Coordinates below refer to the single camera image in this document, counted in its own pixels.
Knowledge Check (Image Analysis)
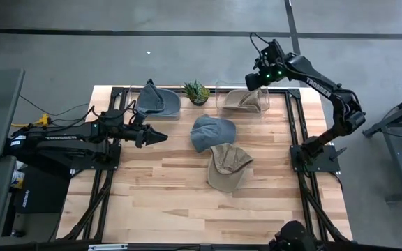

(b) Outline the yellow cable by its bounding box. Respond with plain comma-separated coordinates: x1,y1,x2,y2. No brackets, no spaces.
10,114,52,129

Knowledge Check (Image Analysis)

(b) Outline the grey metal stand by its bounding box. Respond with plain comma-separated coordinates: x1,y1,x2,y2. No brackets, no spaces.
362,89,402,204

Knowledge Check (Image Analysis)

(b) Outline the black aluminium table frame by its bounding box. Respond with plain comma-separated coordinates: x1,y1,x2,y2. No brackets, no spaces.
59,85,354,245

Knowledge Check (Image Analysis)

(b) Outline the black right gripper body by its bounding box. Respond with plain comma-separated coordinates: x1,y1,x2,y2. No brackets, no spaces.
245,69,275,92

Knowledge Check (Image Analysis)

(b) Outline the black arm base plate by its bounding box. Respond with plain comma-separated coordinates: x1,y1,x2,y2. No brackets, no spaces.
68,142,122,172
290,144,348,174

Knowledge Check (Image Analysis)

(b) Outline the green succulent in black pot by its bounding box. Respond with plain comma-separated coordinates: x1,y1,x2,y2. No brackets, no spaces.
181,79,211,107

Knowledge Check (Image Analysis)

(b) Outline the grey cap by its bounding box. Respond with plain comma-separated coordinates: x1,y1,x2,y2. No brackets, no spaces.
135,79,181,117
189,114,237,154

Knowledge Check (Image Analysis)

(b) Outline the black power cable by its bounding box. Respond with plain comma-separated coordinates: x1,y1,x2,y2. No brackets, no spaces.
19,93,96,121

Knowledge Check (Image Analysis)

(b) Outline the silver metal bracket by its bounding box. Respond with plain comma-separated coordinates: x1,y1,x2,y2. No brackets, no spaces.
88,243,128,251

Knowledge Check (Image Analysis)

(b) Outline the black Trossen case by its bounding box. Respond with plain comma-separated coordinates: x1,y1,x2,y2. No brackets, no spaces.
14,166,73,214

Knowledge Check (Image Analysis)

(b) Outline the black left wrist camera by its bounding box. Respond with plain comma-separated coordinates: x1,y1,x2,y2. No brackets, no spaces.
131,109,147,126

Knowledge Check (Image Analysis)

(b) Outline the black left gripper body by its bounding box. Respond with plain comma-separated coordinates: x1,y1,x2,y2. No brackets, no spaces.
124,122,150,149

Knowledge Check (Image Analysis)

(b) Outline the clear plastic bin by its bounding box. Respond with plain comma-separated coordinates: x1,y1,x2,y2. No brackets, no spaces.
215,79,271,119
128,82,184,122

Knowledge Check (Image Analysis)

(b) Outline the yellow white packet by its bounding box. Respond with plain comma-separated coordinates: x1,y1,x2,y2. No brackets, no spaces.
10,169,26,190

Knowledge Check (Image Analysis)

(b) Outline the tan cap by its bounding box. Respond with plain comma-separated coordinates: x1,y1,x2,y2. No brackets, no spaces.
207,142,254,193

